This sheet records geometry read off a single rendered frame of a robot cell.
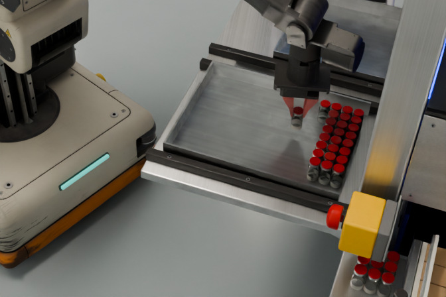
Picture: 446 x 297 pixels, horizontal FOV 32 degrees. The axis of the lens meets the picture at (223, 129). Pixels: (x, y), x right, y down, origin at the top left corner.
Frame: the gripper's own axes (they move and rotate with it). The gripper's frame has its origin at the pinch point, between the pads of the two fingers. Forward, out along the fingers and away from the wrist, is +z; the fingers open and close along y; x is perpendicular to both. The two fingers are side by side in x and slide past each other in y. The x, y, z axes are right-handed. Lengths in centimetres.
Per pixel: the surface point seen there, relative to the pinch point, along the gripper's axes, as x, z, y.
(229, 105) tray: 6.6, 5.7, -13.7
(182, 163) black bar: -12.2, 4.1, -20.6
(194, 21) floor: 150, 92, -40
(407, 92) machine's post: -25.6, -29.0, 13.7
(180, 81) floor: 112, 92, -40
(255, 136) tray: -1.8, 5.9, -7.8
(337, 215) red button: -30.5, -6.6, 6.6
